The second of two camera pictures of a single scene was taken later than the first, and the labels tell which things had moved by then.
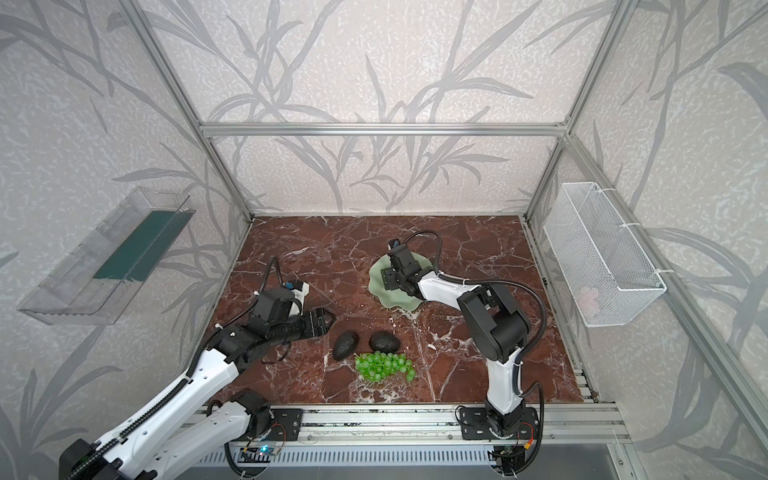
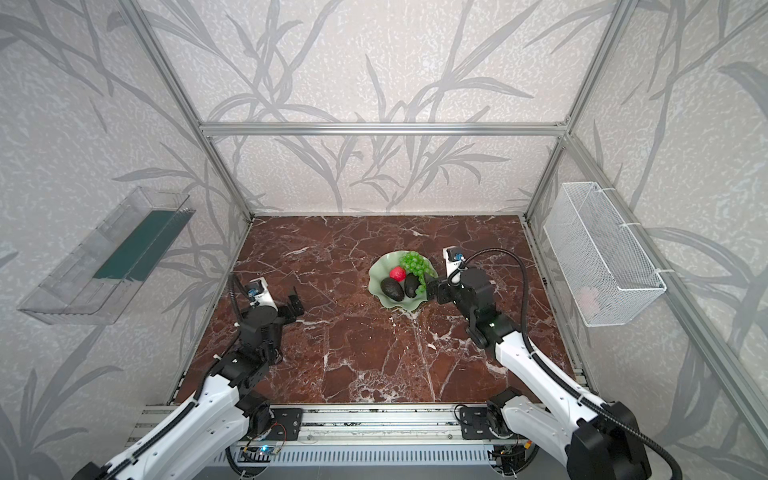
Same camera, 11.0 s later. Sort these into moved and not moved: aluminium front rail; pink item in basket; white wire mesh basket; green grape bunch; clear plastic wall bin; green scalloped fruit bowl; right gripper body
Moved: right gripper body; green grape bunch
Not moved: aluminium front rail; pink item in basket; white wire mesh basket; green scalloped fruit bowl; clear plastic wall bin
